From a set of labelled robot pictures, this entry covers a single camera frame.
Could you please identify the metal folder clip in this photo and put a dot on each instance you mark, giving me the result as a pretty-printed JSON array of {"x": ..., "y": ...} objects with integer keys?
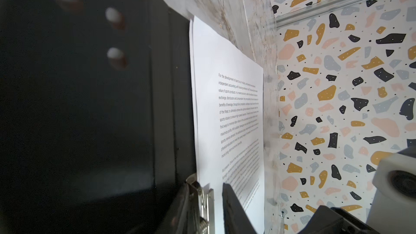
[{"x": 201, "y": 216}]

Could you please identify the orange folder black inside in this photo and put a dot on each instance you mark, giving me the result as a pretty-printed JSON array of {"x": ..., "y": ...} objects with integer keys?
[{"x": 88, "y": 140}]

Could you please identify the white text paper sheet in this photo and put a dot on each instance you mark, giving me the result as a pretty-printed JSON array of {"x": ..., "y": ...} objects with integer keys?
[{"x": 227, "y": 89}]

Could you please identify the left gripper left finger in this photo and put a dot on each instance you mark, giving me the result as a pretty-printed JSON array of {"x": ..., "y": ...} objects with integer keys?
[{"x": 176, "y": 218}]

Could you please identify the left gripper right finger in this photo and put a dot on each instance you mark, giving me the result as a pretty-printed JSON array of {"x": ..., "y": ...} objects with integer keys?
[{"x": 235, "y": 218}]

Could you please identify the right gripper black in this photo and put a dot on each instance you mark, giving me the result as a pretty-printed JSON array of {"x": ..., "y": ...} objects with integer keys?
[{"x": 335, "y": 221}]

